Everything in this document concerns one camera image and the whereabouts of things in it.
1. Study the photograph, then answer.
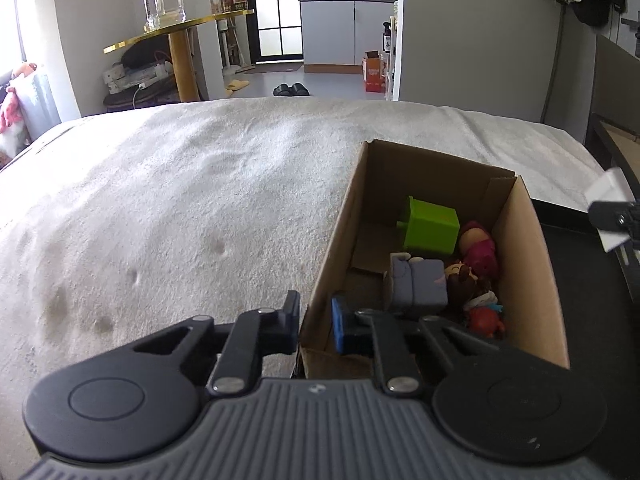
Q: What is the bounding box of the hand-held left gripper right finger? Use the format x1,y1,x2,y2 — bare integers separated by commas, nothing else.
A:
331,295,507,396

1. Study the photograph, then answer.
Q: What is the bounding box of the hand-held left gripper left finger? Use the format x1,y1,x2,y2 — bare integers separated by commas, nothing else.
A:
131,289,302,396

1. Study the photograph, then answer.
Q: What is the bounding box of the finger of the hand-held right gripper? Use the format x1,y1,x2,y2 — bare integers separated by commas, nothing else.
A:
589,199,640,249

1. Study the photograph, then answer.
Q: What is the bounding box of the white object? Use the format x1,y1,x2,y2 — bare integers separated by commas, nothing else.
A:
584,166,635,254

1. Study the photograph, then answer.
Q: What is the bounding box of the black tray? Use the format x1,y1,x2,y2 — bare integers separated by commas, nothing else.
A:
530,199,640,480

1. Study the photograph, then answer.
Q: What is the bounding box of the grey block toy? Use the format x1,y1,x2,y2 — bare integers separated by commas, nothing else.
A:
384,252,449,318

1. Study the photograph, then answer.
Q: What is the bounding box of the brown cardboard box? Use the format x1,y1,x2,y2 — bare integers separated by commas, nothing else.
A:
297,139,571,381

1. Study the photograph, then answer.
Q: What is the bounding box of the brown toy figure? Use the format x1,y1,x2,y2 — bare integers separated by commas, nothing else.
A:
445,260,496,311

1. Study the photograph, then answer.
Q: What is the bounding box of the green block toy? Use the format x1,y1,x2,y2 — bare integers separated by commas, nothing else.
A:
396,196,461,256

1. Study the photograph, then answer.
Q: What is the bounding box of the red toy figure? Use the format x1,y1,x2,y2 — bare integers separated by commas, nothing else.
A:
465,292,507,338

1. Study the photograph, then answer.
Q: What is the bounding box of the pink doll figure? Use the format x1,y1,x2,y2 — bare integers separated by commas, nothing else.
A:
457,220,498,281

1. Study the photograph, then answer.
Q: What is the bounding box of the dark wooden bench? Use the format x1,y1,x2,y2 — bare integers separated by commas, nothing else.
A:
585,112,640,201

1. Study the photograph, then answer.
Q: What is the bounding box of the white bed blanket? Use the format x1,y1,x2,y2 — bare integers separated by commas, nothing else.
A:
0,96,608,461

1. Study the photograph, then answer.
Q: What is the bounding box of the orange cardboard box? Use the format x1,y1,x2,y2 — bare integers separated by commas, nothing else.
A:
362,51,387,93

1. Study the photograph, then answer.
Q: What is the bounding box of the gold round table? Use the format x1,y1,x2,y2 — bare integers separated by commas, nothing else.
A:
102,9,256,111

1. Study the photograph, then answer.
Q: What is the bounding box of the white power strip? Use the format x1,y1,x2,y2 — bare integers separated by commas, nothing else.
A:
102,62,173,94

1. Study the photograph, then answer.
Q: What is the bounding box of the white kitchen cabinet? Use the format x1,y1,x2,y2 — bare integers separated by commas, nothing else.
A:
299,0,398,75

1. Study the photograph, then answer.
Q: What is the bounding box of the black framed glass door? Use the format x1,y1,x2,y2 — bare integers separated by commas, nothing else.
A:
245,0,305,65

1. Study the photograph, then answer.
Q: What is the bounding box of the pink stuffed toy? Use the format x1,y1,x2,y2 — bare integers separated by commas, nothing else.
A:
0,62,39,153

